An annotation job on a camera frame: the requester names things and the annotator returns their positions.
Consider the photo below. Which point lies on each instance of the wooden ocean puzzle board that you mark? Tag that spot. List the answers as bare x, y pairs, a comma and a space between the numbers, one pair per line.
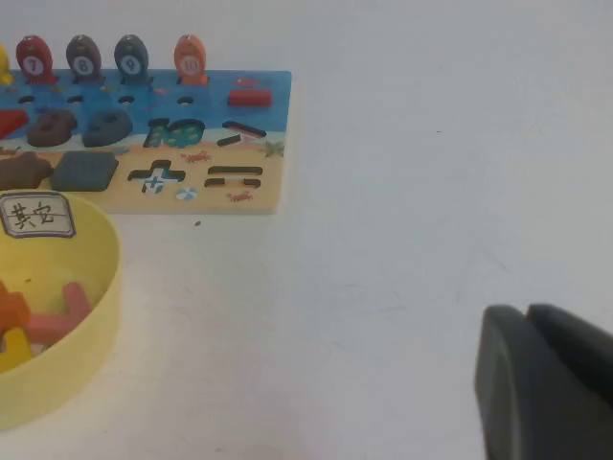
201, 191

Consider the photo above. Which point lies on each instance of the yellow equals sign piece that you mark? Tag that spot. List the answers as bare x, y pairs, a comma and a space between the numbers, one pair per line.
14, 352

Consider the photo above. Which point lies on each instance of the brown number eight piece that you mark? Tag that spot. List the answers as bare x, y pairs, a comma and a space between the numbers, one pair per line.
57, 131

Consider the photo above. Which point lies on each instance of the red minus bar piece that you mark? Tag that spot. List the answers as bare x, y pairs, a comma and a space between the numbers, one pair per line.
250, 98

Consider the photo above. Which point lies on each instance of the pink greater-than sign piece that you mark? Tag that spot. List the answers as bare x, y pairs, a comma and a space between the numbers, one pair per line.
52, 323

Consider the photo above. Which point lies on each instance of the orange fish piece ten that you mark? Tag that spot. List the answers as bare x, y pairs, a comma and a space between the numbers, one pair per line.
190, 58

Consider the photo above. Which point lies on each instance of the red fish piece seven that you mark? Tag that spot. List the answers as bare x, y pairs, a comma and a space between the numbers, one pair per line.
33, 60

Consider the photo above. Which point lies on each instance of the orange plus sign piece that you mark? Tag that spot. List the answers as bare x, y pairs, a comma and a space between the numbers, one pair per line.
12, 306

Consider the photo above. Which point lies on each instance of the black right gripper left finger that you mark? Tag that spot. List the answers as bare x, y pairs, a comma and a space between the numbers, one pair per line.
522, 407

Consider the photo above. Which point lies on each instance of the grey number nine piece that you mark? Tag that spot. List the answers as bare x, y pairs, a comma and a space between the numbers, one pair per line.
115, 129

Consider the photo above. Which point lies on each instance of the brown star piece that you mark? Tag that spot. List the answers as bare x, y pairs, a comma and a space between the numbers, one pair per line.
24, 171

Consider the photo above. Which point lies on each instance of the yellow plastic bowl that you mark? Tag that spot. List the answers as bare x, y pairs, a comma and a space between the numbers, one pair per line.
103, 306

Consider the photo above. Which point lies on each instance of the red number seven piece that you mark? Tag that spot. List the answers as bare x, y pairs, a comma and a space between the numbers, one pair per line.
10, 122

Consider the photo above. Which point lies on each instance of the paper label on yellow rim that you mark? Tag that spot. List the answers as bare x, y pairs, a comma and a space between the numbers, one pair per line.
38, 215

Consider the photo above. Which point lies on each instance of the yellow fish piece six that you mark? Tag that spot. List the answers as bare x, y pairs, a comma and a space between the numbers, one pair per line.
3, 62

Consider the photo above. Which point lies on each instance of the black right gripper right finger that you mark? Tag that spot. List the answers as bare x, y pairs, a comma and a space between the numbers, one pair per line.
584, 354

